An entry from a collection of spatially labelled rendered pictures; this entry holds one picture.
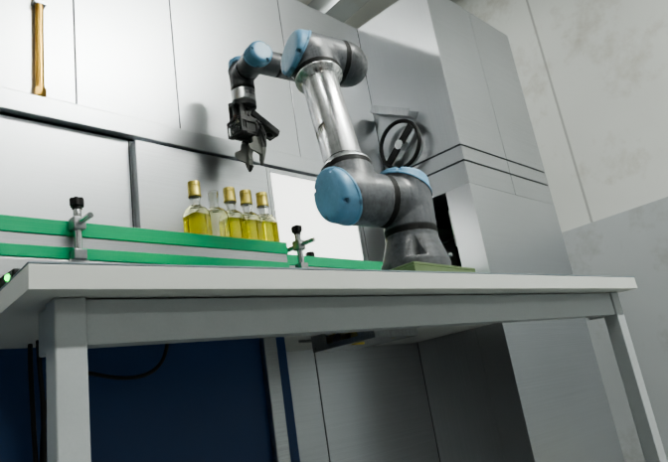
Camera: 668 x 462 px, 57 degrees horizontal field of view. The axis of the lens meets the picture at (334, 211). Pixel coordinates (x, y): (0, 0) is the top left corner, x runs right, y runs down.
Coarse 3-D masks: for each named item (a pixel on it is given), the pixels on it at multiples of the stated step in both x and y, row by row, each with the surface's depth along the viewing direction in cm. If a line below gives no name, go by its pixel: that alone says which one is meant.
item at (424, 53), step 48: (432, 0) 257; (384, 48) 267; (432, 48) 248; (480, 48) 277; (384, 96) 264; (432, 96) 245; (480, 96) 260; (384, 144) 260; (432, 144) 243; (480, 144) 246; (528, 144) 280; (432, 192) 240; (528, 192) 263
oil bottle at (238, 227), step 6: (228, 210) 172; (234, 210) 171; (234, 216) 170; (240, 216) 171; (234, 222) 169; (240, 222) 170; (234, 228) 168; (240, 228) 170; (246, 228) 171; (234, 234) 167; (240, 234) 169; (246, 234) 170
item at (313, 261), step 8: (288, 256) 177; (296, 256) 179; (304, 256) 182; (312, 256) 184; (312, 264) 183; (320, 264) 185; (328, 264) 188; (336, 264) 190; (344, 264) 193; (352, 264) 196; (360, 264) 198; (368, 264) 201; (376, 264) 204
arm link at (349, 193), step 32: (288, 64) 147; (320, 64) 143; (320, 96) 139; (320, 128) 136; (352, 128) 137; (352, 160) 128; (320, 192) 129; (352, 192) 123; (384, 192) 127; (352, 224) 127; (384, 224) 130
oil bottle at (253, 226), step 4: (248, 212) 176; (244, 216) 174; (248, 216) 173; (252, 216) 175; (256, 216) 176; (248, 220) 173; (252, 220) 174; (256, 220) 175; (260, 220) 176; (248, 224) 172; (252, 224) 174; (256, 224) 175; (260, 224) 176; (248, 228) 172; (252, 228) 173; (256, 228) 174; (260, 228) 175; (248, 232) 172; (252, 232) 172; (256, 232) 174; (260, 232) 175; (248, 236) 171; (252, 236) 172; (256, 236) 173; (260, 236) 174
